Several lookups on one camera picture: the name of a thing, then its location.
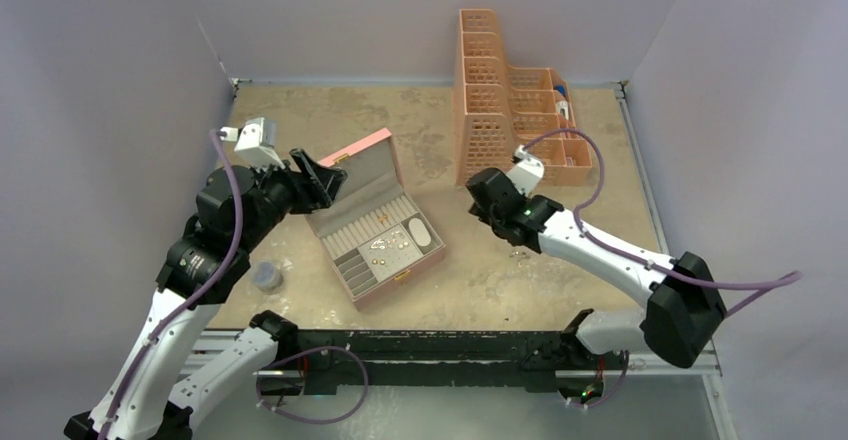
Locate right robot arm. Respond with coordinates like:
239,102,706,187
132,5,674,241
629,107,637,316
466,168,728,368

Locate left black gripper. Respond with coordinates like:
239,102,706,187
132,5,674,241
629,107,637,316
238,147,346,251

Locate crystal earrings in box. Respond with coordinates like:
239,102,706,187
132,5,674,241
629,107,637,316
368,228,409,250

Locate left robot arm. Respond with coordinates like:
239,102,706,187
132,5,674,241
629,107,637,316
63,149,347,439

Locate small clear round container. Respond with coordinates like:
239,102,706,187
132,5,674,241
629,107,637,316
253,261,284,294

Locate white oval box insert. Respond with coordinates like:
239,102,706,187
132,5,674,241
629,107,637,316
407,217,432,247

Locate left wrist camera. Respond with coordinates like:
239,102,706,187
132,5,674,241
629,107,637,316
217,117,284,170

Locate blue white items in organizer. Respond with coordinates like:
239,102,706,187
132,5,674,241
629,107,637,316
553,84,571,120

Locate pink jewelry box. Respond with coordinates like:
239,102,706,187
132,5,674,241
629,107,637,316
307,128,447,310

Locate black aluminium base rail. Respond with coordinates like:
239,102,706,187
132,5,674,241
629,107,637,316
178,328,723,399

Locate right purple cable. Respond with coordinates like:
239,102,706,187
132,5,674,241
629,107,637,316
523,128,803,319

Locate orange mesh desk organizer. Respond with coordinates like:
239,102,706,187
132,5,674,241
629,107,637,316
453,9,577,186

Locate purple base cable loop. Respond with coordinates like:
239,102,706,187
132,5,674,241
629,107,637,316
255,346,370,425

